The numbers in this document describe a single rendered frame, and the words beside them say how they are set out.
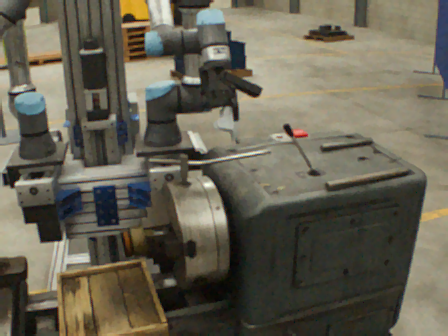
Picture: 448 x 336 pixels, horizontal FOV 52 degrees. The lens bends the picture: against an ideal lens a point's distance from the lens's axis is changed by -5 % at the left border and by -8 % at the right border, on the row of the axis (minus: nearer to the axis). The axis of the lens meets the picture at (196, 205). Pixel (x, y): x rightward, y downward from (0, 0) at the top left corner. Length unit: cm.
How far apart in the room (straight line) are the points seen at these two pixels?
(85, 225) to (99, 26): 79
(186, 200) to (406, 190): 62
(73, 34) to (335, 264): 128
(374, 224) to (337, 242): 13
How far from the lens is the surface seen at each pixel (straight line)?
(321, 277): 145
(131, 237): 139
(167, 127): 188
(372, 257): 151
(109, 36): 198
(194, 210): 130
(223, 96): 132
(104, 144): 203
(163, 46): 144
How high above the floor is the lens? 180
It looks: 27 degrees down
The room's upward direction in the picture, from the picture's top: 2 degrees counter-clockwise
